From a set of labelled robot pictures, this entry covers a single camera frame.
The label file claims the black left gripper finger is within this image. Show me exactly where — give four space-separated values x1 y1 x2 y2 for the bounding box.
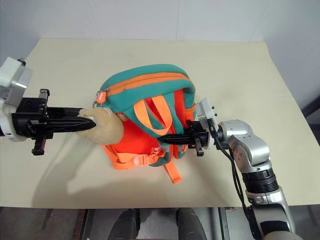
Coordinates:
46 107 85 121
46 117 98 134

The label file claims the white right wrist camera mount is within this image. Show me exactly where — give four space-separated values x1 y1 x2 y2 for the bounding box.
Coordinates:
194 97 219 151

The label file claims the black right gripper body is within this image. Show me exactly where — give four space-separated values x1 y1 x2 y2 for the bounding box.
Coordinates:
185 119 210 157

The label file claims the teal and orange backpack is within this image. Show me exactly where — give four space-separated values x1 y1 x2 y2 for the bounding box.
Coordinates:
95 64 197 185

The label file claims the beige plush toy pendant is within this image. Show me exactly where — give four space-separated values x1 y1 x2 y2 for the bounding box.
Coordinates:
74 107 125 146

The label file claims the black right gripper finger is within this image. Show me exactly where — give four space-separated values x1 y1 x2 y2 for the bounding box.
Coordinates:
158 138 194 146
159 133 193 141

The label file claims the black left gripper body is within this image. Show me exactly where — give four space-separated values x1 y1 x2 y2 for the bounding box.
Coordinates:
11 87 55 156

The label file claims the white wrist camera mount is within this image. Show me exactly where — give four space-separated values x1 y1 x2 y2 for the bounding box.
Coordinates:
0 56 33 143
194 97 219 151

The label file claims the grey metal table frame bar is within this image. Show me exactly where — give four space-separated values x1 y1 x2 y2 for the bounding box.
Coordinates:
81 208 97 240
217 206 231 240

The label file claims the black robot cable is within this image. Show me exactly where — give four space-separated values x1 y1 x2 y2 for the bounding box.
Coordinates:
219 139 251 216
212 126 247 211

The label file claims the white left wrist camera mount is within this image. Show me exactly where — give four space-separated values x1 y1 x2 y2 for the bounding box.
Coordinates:
0 56 33 143

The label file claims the dark metal stand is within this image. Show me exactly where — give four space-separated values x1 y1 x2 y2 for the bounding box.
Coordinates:
300 93 320 127

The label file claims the dark rounded shape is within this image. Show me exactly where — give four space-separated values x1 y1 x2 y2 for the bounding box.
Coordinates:
174 207 205 240
113 208 141 240

